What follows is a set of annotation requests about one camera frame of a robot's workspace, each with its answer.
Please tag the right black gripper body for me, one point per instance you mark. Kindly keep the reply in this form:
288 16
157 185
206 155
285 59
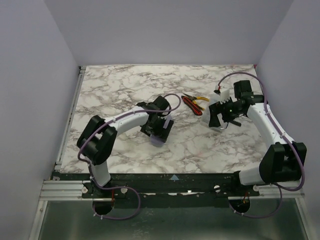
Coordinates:
222 113

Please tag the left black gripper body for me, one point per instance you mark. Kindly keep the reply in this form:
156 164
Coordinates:
157 130

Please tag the purple umbrella case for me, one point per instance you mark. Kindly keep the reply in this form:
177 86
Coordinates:
157 141

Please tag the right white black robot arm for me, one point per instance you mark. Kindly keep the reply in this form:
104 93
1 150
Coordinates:
284 157

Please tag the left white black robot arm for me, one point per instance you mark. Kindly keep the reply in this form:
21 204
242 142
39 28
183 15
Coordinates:
97 140

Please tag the clear plastic box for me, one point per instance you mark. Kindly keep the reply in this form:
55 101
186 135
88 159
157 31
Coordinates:
211 120

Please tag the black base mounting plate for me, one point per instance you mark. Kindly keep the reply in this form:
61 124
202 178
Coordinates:
160 190

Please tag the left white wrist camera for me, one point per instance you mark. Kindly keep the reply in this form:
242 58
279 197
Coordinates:
167 121

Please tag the yellow handled pliers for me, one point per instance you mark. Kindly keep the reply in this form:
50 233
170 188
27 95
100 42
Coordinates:
194 98

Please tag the aluminium frame rail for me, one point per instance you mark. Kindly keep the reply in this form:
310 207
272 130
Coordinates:
76 191

